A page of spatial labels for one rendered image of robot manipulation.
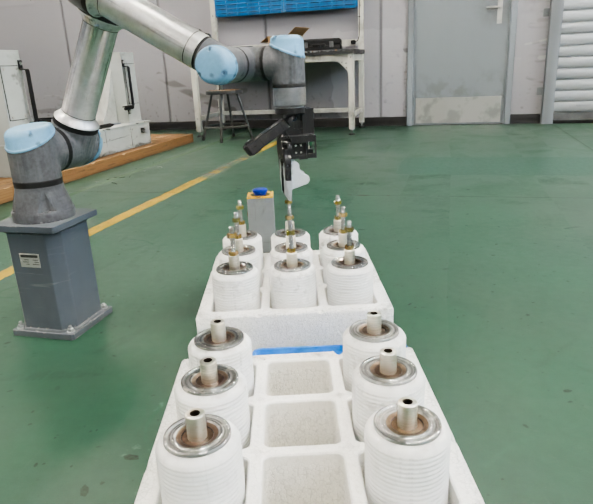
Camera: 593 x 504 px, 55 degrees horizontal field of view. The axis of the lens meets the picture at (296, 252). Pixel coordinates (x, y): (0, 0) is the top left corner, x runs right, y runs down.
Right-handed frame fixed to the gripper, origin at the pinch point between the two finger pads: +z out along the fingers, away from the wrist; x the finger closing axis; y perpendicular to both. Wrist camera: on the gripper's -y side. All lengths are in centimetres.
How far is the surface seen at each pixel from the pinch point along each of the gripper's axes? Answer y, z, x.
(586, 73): 344, -10, 357
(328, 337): 2.1, 22.7, -31.9
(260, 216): -4.7, 8.9, 14.8
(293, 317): -4.5, 18.0, -30.8
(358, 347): 0, 11, -59
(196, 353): -23, 10, -55
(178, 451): -25, 10, -78
